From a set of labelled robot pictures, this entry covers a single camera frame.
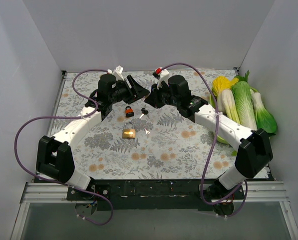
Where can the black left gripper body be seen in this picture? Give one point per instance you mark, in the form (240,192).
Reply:
(131,89)

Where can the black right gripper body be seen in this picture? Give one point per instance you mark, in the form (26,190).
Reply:
(158,96)

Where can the orange black padlock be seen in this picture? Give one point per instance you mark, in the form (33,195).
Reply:
(129,112)

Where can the large brass padlock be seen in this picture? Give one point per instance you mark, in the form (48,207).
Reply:
(128,131)

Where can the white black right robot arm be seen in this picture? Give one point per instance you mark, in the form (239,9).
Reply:
(253,147)

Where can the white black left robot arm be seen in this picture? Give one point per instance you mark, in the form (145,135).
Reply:
(54,156)

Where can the orange black padlock key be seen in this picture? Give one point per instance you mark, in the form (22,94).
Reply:
(144,112)

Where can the floral patterned mat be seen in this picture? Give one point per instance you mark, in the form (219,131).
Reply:
(176,148)

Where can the yellow-leaf napa cabbage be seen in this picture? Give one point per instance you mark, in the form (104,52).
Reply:
(221,88)

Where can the green celery stalks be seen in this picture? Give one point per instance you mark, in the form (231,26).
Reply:
(231,110)

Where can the green napa cabbage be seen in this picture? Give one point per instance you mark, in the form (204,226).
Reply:
(242,96)

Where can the bok choy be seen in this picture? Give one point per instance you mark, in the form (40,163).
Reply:
(264,119)

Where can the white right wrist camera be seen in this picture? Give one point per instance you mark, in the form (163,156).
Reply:
(162,75)

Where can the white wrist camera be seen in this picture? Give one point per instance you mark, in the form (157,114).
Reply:
(117,72)
(162,75)

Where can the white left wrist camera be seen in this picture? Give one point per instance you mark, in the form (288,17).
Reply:
(117,72)

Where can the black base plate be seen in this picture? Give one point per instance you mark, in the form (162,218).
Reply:
(150,194)

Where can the aluminium frame rail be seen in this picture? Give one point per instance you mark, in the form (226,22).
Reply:
(46,213)

